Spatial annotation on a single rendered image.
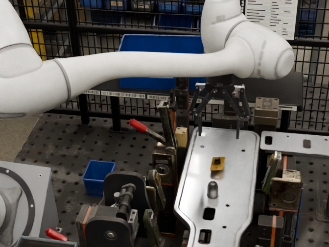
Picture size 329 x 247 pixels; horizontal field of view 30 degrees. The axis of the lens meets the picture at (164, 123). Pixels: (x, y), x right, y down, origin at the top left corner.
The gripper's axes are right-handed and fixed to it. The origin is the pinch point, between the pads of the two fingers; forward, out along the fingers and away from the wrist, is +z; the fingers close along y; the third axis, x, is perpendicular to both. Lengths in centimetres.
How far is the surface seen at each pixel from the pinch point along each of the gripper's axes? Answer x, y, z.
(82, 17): 256, -130, 95
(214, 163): -0.7, -1.1, 12.4
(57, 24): 55, -68, -2
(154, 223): -33.6, -12.7, 6.8
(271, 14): 54, 12, -11
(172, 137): -1.5, -13.7, 3.3
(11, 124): 140, -143, 112
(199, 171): -3.2, -5.5, 14.2
